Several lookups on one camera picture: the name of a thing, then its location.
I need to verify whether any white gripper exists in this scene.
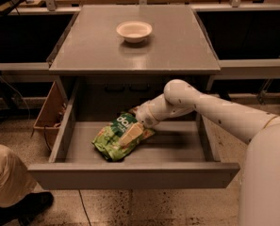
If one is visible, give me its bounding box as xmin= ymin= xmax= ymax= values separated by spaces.
xmin=119 ymin=99 xmax=162 ymax=146

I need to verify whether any green rice chip bag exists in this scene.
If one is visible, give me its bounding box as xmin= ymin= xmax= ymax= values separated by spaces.
xmin=91 ymin=112 xmax=155 ymax=162

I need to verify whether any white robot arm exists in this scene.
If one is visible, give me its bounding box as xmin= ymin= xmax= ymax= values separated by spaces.
xmin=120 ymin=79 xmax=280 ymax=226

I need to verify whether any grey open drawer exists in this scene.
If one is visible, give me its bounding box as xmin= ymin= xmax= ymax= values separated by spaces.
xmin=28 ymin=77 xmax=239 ymax=190

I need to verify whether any grey counter cabinet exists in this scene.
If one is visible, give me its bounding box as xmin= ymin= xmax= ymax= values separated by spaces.
xmin=45 ymin=5 xmax=222 ymax=124

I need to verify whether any brown cardboard box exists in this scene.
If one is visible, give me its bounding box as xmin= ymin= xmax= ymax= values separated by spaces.
xmin=30 ymin=80 xmax=67 ymax=151

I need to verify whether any white bowl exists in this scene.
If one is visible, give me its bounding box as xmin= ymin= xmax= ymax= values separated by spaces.
xmin=116 ymin=21 xmax=153 ymax=43

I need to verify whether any person's beige trouser leg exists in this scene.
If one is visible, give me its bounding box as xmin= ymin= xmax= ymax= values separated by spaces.
xmin=0 ymin=144 xmax=37 ymax=208

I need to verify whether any black shoe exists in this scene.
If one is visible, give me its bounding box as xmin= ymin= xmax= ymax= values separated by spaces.
xmin=0 ymin=192 xmax=54 ymax=226

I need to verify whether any black right drawer handle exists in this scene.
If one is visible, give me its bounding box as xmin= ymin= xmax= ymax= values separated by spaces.
xmin=129 ymin=84 xmax=150 ymax=92

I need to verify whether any black drawer handle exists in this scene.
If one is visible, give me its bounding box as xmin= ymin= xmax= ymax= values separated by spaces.
xmin=129 ymin=84 xmax=150 ymax=92
xmin=105 ymin=84 xmax=125 ymax=92

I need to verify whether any black left drawer handle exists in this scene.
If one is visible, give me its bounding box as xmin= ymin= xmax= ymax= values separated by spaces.
xmin=105 ymin=84 xmax=125 ymax=92

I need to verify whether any black floor cable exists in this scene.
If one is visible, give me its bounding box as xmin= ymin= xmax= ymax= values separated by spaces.
xmin=78 ymin=189 xmax=92 ymax=226

